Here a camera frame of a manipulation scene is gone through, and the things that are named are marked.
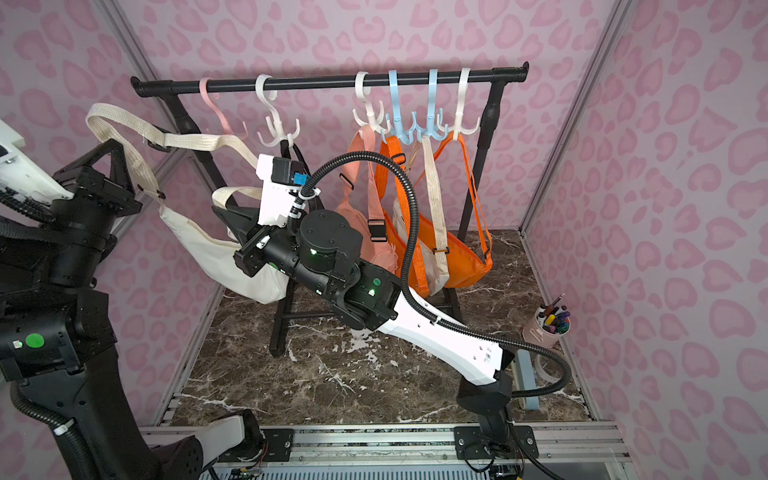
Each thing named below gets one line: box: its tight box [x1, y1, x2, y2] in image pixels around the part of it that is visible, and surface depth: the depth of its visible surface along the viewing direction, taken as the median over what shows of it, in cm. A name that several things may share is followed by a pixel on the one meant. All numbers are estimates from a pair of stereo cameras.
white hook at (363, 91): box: [352, 71, 390, 134], surface depth 58 cm
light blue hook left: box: [382, 70, 416, 145], surface depth 58 cm
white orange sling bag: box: [392, 135, 450, 295], surface depth 67 cm
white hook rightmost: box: [437, 67, 481, 141], surface depth 58 cm
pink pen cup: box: [522, 292, 571, 349], surface depth 84 cm
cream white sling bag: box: [85, 103, 290, 303], surface depth 49 cm
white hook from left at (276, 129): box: [255, 74, 300, 147], surface depth 57 cm
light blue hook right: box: [412, 68, 449, 142], surface depth 59 cm
